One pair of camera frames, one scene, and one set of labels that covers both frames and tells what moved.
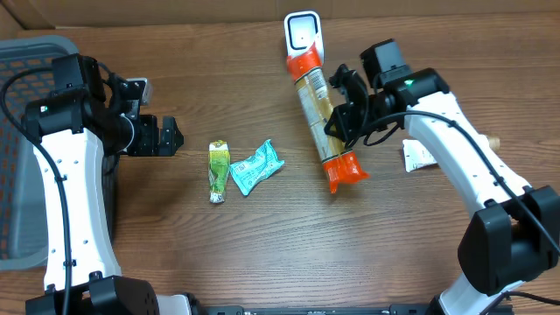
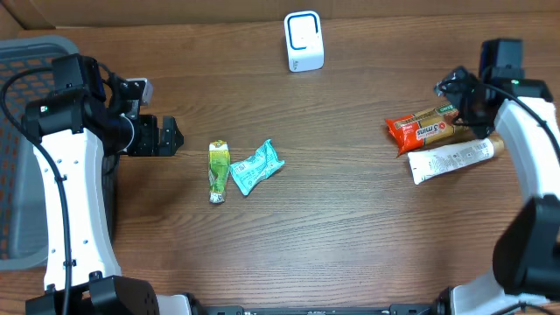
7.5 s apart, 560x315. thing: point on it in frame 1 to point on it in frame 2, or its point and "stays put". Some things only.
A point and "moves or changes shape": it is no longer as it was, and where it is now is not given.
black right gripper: [344, 119] to [457, 74]
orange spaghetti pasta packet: [309, 76] moves or changes shape
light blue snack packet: [262, 163] stays put
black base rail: [239, 310] stays put
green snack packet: [219, 170] stays put
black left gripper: [152, 143] stays put
